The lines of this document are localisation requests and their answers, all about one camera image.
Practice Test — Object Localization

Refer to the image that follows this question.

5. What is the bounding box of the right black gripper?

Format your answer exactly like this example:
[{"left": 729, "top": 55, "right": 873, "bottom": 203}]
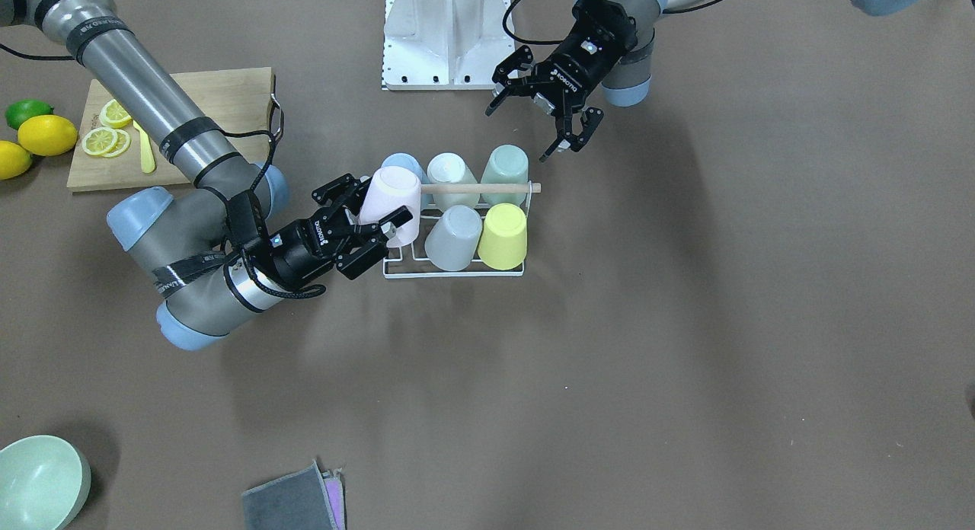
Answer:
[{"left": 241, "top": 174, "right": 412, "bottom": 291}]

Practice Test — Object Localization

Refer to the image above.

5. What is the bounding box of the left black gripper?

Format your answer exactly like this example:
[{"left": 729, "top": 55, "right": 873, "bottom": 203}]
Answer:
[{"left": 485, "top": 0, "right": 638, "bottom": 162}]

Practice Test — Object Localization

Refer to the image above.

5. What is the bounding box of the pink plastic cup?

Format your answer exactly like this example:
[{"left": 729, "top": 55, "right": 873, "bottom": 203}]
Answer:
[{"left": 358, "top": 169, "right": 421, "bottom": 247}]

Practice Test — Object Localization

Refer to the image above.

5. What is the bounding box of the green plastic cup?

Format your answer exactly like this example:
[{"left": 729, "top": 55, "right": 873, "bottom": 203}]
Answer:
[{"left": 481, "top": 145, "right": 529, "bottom": 206}]

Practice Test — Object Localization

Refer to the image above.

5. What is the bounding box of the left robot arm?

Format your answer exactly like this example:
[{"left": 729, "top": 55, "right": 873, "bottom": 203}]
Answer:
[{"left": 485, "top": 0, "right": 722, "bottom": 160}]

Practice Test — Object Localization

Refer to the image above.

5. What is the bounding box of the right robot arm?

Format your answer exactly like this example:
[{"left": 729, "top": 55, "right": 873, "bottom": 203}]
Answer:
[{"left": 2, "top": 0, "right": 418, "bottom": 352}]

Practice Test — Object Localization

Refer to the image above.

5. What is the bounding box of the light blue plastic cup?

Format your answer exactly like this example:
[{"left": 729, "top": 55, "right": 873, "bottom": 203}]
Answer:
[{"left": 380, "top": 152, "right": 432, "bottom": 186}]

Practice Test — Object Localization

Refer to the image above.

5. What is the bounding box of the grey plastic cup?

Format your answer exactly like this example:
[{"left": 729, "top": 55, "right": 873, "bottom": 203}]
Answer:
[{"left": 424, "top": 205, "right": 483, "bottom": 272}]

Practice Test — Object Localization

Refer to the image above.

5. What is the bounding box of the white plastic cup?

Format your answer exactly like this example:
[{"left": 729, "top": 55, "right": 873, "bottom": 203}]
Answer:
[{"left": 426, "top": 152, "right": 480, "bottom": 212}]

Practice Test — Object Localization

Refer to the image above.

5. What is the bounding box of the yellow plastic cup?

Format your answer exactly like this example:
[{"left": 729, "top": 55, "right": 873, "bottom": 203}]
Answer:
[{"left": 477, "top": 203, "right": 527, "bottom": 270}]

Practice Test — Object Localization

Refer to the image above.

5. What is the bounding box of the yellow plastic knife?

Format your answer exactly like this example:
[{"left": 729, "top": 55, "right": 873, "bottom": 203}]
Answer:
[{"left": 133, "top": 120, "right": 157, "bottom": 174}]

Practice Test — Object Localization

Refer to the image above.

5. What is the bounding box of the wooden cutting board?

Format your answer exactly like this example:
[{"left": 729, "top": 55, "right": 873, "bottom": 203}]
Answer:
[{"left": 67, "top": 66, "right": 275, "bottom": 193}]

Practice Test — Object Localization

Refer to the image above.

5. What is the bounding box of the lemon slice upper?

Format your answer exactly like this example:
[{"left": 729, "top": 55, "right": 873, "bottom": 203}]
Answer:
[{"left": 97, "top": 99, "right": 133, "bottom": 129}]

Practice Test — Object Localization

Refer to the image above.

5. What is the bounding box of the lemon slice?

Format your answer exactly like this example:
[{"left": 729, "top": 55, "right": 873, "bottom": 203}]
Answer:
[
  {"left": 97, "top": 99, "right": 133, "bottom": 129},
  {"left": 81, "top": 126, "right": 132, "bottom": 158}
]

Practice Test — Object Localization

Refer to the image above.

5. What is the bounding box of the lemon slice lower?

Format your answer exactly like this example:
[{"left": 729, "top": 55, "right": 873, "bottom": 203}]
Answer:
[{"left": 81, "top": 126, "right": 132, "bottom": 158}]

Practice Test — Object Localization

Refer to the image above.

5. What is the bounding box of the grey folded cloth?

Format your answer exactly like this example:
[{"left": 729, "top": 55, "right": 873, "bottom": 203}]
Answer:
[{"left": 241, "top": 461, "right": 347, "bottom": 529}]

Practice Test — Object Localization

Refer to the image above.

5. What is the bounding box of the whole yellow lemon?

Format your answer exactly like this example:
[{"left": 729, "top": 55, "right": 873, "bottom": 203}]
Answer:
[{"left": 17, "top": 114, "right": 78, "bottom": 158}]

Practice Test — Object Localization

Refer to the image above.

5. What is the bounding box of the green lime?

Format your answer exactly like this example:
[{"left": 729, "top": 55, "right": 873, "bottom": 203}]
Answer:
[{"left": 5, "top": 99, "right": 53, "bottom": 130}]

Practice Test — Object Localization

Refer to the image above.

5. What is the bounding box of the light green bowl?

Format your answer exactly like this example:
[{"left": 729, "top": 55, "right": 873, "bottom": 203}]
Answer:
[{"left": 1, "top": 434, "right": 91, "bottom": 529}]

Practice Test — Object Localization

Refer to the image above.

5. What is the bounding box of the white wire cup holder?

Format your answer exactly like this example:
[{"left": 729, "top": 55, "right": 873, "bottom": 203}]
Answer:
[{"left": 381, "top": 182, "right": 541, "bottom": 279}]

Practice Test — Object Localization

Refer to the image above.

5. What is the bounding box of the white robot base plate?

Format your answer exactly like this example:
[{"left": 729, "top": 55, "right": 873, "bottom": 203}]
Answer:
[{"left": 381, "top": 0, "right": 514, "bottom": 91}]

